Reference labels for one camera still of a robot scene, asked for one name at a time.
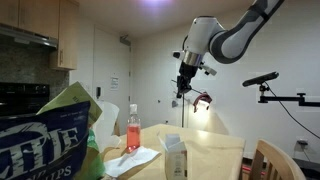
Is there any blue chips bag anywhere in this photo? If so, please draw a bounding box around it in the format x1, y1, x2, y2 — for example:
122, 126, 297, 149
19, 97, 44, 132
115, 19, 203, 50
0, 101, 90, 180

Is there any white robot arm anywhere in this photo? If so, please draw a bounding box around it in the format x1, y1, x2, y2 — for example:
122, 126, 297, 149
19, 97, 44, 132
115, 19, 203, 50
173, 0, 284, 98

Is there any pink spray bottle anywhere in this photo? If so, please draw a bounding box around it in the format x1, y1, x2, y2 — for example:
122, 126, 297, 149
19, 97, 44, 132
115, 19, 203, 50
126, 104, 141, 152

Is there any wooden chair near table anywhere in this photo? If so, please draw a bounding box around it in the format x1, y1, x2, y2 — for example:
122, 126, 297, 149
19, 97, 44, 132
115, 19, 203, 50
248, 139, 306, 180

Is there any white door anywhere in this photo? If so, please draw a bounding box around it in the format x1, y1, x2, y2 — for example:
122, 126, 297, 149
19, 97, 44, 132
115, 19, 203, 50
93, 28, 130, 135

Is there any wooden wall cabinet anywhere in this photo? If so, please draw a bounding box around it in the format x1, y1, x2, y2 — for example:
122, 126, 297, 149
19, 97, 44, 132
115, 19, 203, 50
49, 0, 79, 71

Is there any black stove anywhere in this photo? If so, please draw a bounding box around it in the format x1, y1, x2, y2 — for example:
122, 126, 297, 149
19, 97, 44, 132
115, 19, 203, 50
0, 82, 50, 116

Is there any black camera arm mount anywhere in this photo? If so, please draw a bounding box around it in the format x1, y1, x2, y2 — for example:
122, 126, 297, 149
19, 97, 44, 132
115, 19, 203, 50
241, 71, 320, 107

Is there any green snack bag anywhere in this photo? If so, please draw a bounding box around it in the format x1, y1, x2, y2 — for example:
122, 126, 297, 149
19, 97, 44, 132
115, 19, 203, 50
38, 82, 102, 127

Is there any green plastic bag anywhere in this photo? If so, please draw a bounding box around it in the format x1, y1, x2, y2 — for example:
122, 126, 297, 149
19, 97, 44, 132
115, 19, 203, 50
75, 129, 105, 180

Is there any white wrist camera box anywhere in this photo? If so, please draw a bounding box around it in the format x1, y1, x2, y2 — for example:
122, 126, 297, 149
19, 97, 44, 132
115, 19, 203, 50
200, 65, 217, 76

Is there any white paper napkin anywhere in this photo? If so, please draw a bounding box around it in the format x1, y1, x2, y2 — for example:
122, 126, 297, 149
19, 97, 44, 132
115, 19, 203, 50
104, 146, 160, 178

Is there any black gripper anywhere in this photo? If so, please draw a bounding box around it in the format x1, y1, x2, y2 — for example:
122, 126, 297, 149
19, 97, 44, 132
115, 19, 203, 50
176, 62, 198, 99

